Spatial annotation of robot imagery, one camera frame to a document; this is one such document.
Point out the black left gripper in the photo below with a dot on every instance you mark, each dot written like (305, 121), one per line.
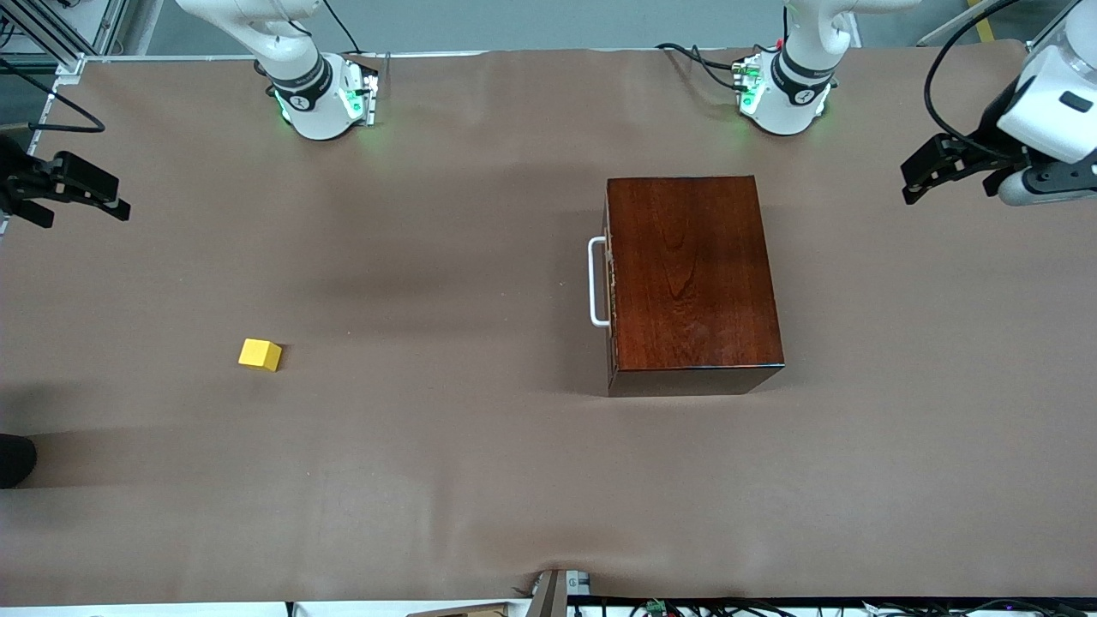
(997, 119)

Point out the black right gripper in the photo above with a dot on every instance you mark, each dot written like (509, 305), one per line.
(12, 178)

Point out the yellow block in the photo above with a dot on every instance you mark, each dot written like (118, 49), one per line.
(259, 354)

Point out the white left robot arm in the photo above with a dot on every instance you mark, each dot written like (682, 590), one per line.
(793, 86)

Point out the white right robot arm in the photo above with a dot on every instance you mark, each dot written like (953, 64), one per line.
(300, 86)

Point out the dark wooden drawer cabinet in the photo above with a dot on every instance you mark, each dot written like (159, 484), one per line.
(694, 274)

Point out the aluminium profile bar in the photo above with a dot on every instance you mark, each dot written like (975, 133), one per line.
(1039, 43)

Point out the black round object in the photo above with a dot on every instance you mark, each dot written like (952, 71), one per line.
(15, 461)

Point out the brown table cover sheet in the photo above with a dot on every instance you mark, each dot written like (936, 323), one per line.
(428, 471)

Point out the brown cardboard piece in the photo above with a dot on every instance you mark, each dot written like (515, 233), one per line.
(463, 611)

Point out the aluminium frame with struts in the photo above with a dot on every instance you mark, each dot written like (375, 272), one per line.
(107, 21)

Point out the metal bracket at table edge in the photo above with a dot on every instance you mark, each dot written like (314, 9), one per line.
(553, 596)

